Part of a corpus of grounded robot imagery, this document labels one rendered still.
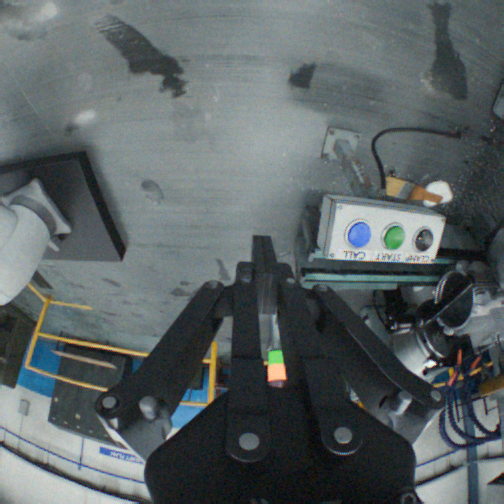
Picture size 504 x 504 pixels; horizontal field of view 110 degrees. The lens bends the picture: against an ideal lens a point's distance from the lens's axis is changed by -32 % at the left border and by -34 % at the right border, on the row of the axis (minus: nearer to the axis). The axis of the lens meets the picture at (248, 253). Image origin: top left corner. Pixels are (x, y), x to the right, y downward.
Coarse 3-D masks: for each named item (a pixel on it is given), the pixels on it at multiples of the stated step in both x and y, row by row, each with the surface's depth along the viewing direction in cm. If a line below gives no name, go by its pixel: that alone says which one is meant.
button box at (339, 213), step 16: (336, 208) 28; (352, 208) 28; (368, 208) 28; (384, 208) 28; (400, 208) 29; (416, 208) 30; (320, 224) 33; (336, 224) 29; (352, 224) 28; (368, 224) 28; (384, 224) 29; (400, 224) 28; (416, 224) 28; (432, 224) 28; (320, 240) 33; (336, 240) 29; (336, 256) 30; (352, 256) 30; (368, 256) 30; (384, 256) 30; (400, 256) 30; (416, 256) 30; (432, 256) 30
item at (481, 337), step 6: (492, 312) 46; (498, 312) 46; (492, 318) 45; (498, 318) 45; (486, 324) 47; (492, 324) 45; (498, 324) 44; (480, 330) 49; (486, 330) 47; (492, 330) 45; (498, 330) 43; (474, 336) 51; (480, 336) 49; (486, 336) 46; (492, 336) 51; (474, 342) 50; (480, 342) 48; (486, 342) 51; (492, 342) 51
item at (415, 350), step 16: (432, 304) 72; (400, 336) 75; (416, 336) 66; (432, 336) 65; (448, 336) 64; (464, 336) 64; (400, 352) 73; (416, 352) 66; (432, 352) 62; (448, 352) 61; (464, 352) 61; (416, 368) 67; (432, 368) 62; (448, 368) 60
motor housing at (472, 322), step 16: (448, 272) 57; (464, 272) 52; (480, 272) 49; (448, 288) 62; (480, 288) 47; (496, 288) 47; (464, 304) 62; (496, 304) 47; (448, 320) 58; (464, 320) 57; (480, 320) 46
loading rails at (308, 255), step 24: (312, 216) 58; (312, 240) 53; (456, 240) 58; (312, 264) 63; (336, 264) 64; (360, 264) 64; (384, 264) 64; (408, 264) 65; (432, 264) 65; (336, 288) 64; (360, 288) 64; (384, 288) 65
